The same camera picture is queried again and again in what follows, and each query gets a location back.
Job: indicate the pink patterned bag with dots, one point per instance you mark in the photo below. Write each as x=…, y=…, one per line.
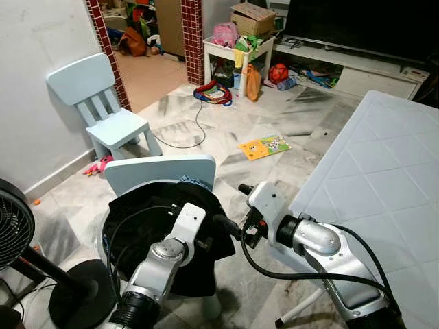
x=225, y=34

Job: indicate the white television console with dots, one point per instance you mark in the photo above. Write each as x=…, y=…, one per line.
x=370, y=79

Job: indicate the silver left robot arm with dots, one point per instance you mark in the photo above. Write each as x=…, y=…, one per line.
x=154, y=274

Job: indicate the red ball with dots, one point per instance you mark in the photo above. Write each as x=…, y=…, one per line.
x=277, y=73

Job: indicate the small white side table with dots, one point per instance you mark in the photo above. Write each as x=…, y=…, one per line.
x=223, y=49

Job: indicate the brown bag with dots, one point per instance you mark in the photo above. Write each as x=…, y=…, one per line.
x=134, y=42

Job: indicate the white set-top box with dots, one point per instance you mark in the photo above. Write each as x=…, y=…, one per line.
x=415, y=74

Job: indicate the orange hanging bag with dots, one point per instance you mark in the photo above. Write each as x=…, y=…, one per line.
x=252, y=82

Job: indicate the pink floor toy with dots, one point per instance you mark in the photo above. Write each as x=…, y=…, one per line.
x=99, y=164

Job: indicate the black flat television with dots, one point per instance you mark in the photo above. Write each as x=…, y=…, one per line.
x=357, y=27

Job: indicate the green yellow cloth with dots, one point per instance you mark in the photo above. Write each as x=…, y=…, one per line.
x=247, y=44

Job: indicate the yellow green picture book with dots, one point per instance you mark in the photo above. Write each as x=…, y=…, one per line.
x=264, y=147

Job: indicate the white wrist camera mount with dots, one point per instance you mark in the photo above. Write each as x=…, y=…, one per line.
x=267, y=202
x=185, y=223

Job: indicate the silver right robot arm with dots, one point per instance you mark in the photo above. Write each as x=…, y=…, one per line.
x=329, y=253

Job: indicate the open cardboard box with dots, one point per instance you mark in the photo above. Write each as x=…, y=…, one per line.
x=254, y=24

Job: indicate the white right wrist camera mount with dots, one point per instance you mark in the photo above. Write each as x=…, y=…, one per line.
x=267, y=202

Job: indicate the white table leg black foot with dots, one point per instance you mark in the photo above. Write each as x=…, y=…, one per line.
x=302, y=305

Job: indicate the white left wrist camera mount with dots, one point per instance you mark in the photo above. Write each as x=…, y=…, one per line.
x=185, y=223

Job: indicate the black shirt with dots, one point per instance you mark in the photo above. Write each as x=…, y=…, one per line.
x=137, y=205

